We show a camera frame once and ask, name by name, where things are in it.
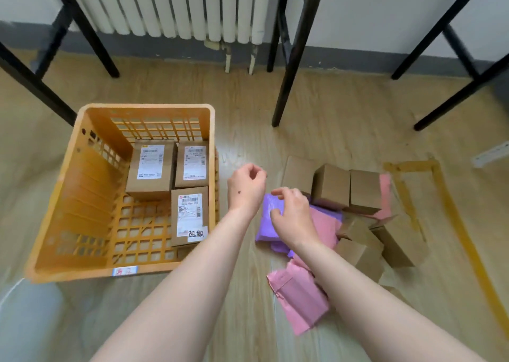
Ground person's right hand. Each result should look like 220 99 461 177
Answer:
270 187 321 251

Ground person's left hand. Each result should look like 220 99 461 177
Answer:
227 163 268 212

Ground large purple mailer bag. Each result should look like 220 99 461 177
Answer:
255 193 311 242

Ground person's right forearm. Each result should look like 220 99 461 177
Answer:
296 239 489 362

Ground person's left forearm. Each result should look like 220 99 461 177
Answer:
91 209 257 362

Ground small purple mailer bag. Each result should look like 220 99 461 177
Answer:
270 240 296 258

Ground flat pink mailer bag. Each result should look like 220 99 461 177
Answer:
309 207 343 251

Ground small labelled cardboard box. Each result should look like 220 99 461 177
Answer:
174 141 210 188

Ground pile of plain cardboard boxes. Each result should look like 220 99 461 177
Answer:
282 156 431 307

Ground cardboard box with handwritten sticker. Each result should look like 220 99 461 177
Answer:
170 186 210 248

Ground crumpled pink mailer bag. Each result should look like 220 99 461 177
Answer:
266 259 331 337

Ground large labelled cardboard box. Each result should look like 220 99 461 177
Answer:
126 140 177 202

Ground white radiator pipes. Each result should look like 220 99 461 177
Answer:
204 40 260 76

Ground orange plastic crate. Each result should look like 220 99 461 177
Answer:
25 103 220 284

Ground white ribbed radiator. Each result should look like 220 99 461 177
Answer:
63 0 273 45

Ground white power strip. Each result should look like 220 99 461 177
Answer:
471 141 509 169

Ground black metal table frame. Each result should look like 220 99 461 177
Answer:
391 0 509 132
266 0 329 128
0 0 121 127

